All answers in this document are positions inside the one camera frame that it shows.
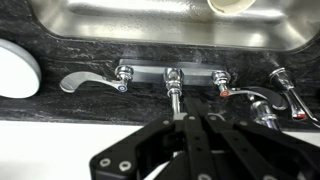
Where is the chrome faucet lever red dot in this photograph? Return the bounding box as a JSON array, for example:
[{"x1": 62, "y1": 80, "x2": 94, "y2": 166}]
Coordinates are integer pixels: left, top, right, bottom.
[{"x1": 211, "y1": 70, "x2": 288, "y2": 112}]

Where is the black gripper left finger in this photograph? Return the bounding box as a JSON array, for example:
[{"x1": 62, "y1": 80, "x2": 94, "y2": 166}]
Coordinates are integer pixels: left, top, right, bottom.
[{"x1": 89, "y1": 97, "x2": 214, "y2": 180}]

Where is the chrome faucet lever blue dot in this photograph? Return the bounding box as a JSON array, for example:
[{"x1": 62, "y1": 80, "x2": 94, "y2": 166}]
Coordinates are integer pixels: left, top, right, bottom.
[{"x1": 59, "y1": 64, "x2": 135, "y2": 94}]

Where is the chrome gooseneck faucet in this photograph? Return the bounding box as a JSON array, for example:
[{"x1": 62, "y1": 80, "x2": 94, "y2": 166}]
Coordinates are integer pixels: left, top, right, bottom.
[{"x1": 118, "y1": 59, "x2": 231, "y2": 122}]

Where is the stainless steel sink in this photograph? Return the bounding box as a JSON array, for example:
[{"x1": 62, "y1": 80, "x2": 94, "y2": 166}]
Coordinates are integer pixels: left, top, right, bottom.
[{"x1": 28, "y1": 0, "x2": 320, "y2": 53}]

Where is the white ceramic bowl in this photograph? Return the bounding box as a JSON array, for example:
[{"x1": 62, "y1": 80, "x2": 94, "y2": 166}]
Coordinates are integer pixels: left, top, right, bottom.
[{"x1": 0, "y1": 38, "x2": 42, "y2": 100}]

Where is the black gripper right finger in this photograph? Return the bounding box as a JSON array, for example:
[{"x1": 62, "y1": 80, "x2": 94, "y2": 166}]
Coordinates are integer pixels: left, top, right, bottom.
[{"x1": 196, "y1": 97, "x2": 320, "y2": 180}]

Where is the cream ceramic mug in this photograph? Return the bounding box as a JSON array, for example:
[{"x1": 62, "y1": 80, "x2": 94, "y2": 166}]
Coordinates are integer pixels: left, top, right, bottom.
[{"x1": 206, "y1": 0, "x2": 258, "y2": 15}]

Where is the small chrome gooseneck tap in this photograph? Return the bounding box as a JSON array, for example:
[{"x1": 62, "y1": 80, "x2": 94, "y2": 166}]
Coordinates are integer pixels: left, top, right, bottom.
[{"x1": 249, "y1": 99, "x2": 281, "y2": 131}]

